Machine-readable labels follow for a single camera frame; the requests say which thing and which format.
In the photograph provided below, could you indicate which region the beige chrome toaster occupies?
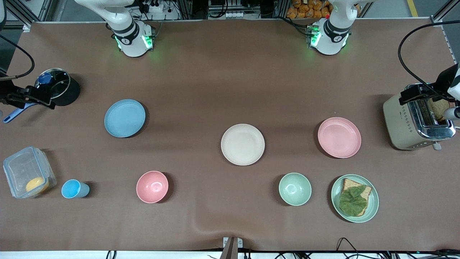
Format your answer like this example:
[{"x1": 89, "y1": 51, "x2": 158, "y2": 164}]
[{"x1": 383, "y1": 83, "x2": 457, "y2": 151}]

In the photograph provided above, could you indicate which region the pink bowl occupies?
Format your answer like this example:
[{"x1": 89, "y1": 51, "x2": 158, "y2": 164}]
[{"x1": 136, "y1": 171, "x2": 169, "y2": 204}]

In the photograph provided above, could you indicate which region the blue plate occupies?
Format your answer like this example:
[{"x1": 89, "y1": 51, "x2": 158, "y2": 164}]
[{"x1": 104, "y1": 99, "x2": 146, "y2": 138}]

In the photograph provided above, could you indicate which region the green lettuce leaf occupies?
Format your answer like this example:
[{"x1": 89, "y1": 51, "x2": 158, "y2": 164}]
[{"x1": 339, "y1": 185, "x2": 368, "y2": 217}]

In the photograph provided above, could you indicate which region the orange snack packets pile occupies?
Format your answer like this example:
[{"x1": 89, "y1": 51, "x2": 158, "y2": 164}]
[{"x1": 286, "y1": 0, "x2": 333, "y2": 19}]

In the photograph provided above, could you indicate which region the clear plastic container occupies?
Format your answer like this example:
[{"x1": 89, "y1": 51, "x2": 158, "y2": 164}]
[{"x1": 3, "y1": 146, "x2": 57, "y2": 199}]

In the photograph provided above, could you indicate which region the pink plate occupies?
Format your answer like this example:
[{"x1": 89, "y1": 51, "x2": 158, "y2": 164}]
[{"x1": 318, "y1": 117, "x2": 362, "y2": 159}]

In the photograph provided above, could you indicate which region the brown table cloth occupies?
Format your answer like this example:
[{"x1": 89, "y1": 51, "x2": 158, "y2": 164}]
[{"x1": 0, "y1": 18, "x2": 460, "y2": 252}]

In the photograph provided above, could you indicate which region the beige plate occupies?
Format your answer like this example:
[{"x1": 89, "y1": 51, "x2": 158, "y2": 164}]
[{"x1": 221, "y1": 124, "x2": 266, "y2": 166}]

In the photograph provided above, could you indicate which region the blue cup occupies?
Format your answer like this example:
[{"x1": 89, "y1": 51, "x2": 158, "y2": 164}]
[{"x1": 61, "y1": 179, "x2": 90, "y2": 199}]

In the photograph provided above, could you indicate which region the yellow round fruit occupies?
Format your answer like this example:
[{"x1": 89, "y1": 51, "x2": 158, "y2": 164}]
[{"x1": 26, "y1": 177, "x2": 50, "y2": 195}]

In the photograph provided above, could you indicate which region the glass lid blue knob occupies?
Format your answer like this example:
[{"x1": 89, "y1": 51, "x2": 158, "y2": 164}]
[{"x1": 35, "y1": 68, "x2": 70, "y2": 99}]

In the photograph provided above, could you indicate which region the black pot blue handle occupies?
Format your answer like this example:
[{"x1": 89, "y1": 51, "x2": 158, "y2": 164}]
[{"x1": 3, "y1": 68, "x2": 81, "y2": 124}]

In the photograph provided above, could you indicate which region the brown bread slice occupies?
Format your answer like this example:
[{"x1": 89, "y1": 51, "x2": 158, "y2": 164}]
[{"x1": 341, "y1": 178, "x2": 372, "y2": 216}]

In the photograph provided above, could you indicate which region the green plate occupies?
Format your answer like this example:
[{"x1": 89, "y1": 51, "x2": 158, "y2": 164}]
[{"x1": 331, "y1": 174, "x2": 379, "y2": 223}]

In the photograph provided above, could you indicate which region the brown toast slice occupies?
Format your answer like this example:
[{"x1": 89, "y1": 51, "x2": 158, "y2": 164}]
[{"x1": 428, "y1": 99, "x2": 451, "y2": 122}]

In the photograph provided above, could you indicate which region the green bowl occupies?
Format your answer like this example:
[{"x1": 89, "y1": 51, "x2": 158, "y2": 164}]
[{"x1": 279, "y1": 173, "x2": 312, "y2": 206}]

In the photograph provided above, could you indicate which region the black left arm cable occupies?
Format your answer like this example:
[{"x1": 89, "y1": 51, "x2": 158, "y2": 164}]
[{"x1": 397, "y1": 20, "x2": 460, "y2": 101}]

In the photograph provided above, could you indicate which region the grey metal camera bracket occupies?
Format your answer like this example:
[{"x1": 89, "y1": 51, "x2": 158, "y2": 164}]
[{"x1": 223, "y1": 237, "x2": 243, "y2": 259}]

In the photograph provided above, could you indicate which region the aluminium frame profile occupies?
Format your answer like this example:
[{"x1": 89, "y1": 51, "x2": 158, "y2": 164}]
[{"x1": 431, "y1": 0, "x2": 460, "y2": 28}]

